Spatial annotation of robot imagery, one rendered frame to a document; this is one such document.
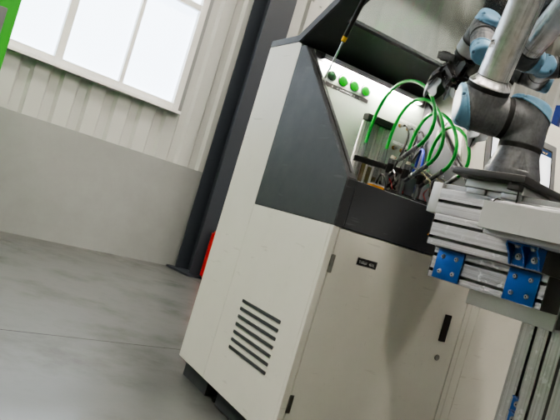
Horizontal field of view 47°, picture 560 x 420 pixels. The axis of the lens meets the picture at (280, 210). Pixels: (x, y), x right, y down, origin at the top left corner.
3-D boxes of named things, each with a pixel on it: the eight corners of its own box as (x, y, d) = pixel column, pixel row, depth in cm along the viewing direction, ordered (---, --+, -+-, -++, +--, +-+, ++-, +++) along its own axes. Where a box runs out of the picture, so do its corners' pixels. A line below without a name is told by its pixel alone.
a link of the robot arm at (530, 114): (550, 150, 171) (564, 102, 171) (502, 136, 170) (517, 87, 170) (531, 155, 183) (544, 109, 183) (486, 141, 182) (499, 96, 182)
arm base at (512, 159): (548, 192, 175) (558, 157, 175) (520, 177, 166) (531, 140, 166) (500, 184, 187) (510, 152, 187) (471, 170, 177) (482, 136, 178)
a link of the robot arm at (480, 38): (512, 52, 187) (511, 32, 194) (476, 41, 186) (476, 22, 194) (500, 73, 193) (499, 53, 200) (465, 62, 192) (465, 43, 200)
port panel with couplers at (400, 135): (383, 179, 275) (403, 110, 276) (378, 178, 278) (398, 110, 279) (406, 187, 282) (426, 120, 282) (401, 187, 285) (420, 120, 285)
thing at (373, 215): (343, 227, 207) (357, 180, 207) (336, 226, 211) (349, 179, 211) (475, 268, 237) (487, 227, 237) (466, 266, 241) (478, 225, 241)
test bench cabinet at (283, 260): (262, 463, 203) (332, 224, 205) (196, 394, 254) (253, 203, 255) (422, 475, 238) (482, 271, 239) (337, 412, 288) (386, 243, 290)
